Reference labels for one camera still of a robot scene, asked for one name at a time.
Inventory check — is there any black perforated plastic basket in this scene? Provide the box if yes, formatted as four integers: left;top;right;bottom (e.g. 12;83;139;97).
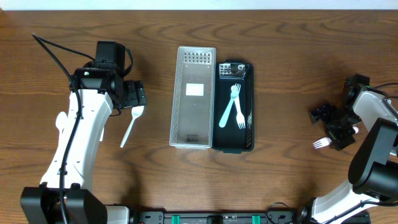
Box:
212;59;255;154

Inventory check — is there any white paper label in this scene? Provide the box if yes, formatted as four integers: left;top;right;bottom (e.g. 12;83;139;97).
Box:
185;83;204;96

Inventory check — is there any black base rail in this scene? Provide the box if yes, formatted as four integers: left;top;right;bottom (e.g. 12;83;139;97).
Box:
136;210;372;224

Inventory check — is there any mint green plastic fork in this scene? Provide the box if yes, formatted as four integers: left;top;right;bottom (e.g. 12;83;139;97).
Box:
219;91;236;128

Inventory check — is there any grey perforated plastic basket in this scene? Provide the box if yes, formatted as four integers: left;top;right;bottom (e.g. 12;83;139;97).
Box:
169;46;216;150

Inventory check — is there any black cable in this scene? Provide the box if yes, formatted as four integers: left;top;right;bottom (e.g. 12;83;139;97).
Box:
323;82;398;224
31;33;96;224

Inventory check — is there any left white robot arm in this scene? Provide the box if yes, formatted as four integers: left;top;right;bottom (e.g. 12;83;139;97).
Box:
20;41;147;223

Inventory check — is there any right black cable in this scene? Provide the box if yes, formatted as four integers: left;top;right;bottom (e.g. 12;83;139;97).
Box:
323;82;398;224

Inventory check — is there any left black cable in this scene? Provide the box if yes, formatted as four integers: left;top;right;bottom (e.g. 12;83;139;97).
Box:
31;33;96;224

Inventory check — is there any white plastic spoon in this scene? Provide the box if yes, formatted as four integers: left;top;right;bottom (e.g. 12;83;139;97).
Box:
55;111;67;135
120;106;144;148
99;126;104;142

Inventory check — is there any white plastic fork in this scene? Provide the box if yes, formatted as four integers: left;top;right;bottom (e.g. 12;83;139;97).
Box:
231;83;246;129
313;126;359;151

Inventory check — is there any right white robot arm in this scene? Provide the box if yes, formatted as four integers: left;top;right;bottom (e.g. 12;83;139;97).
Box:
294;74;397;223

